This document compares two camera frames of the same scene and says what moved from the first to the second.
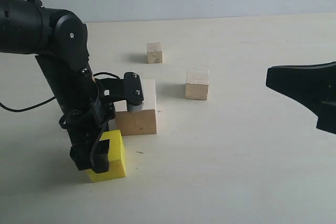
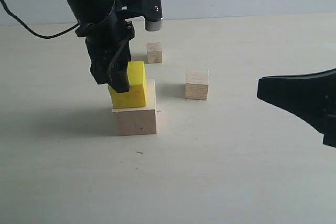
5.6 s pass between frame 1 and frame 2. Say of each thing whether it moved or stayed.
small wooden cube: stayed
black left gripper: moved
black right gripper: moved
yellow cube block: moved
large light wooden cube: stayed
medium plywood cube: stayed
